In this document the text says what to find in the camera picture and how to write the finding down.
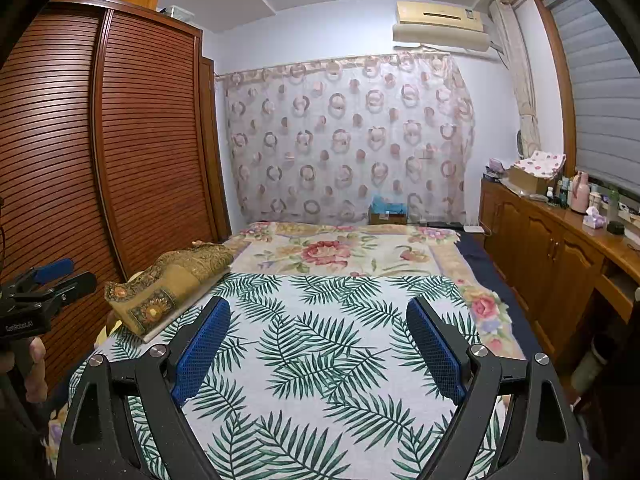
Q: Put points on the purple tissue pack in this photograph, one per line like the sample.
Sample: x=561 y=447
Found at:
x=593 y=219

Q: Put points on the grey window roller blind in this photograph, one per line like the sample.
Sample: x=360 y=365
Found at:
x=605 y=88

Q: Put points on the floral bed blanket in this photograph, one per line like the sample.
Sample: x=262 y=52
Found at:
x=387 y=251

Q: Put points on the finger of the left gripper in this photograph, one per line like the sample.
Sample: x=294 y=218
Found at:
x=46 y=274
x=70 y=290

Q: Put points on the cardboard box with cloth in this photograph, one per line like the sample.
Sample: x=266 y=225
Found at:
x=534 y=174

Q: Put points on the circle pattern sheer curtain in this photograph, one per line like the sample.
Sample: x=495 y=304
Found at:
x=319 y=141

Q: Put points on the palm leaf print sheet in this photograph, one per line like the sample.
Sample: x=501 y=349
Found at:
x=318 y=377

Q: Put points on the blue tissue box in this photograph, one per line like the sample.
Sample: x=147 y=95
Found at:
x=382 y=211

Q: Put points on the beige tied side curtain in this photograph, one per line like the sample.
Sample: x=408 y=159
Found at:
x=514 y=48

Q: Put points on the pink kettle jug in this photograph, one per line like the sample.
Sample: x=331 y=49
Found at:
x=580 y=193

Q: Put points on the wall air conditioner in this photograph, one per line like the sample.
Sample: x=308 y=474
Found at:
x=440 y=25

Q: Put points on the golden brown patterned garment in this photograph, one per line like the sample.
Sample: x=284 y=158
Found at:
x=154 y=297

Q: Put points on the navy blue mattress sheet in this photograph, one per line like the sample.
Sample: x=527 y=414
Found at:
x=487 y=275

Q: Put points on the wooden louvered wardrobe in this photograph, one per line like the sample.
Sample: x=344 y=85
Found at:
x=109 y=149

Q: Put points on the long wooden sideboard cabinet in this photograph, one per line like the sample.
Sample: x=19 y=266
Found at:
x=557 y=267

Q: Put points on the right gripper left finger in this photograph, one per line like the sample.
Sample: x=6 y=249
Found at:
x=99 y=441

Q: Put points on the person left hand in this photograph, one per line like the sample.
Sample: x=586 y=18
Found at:
x=31 y=351

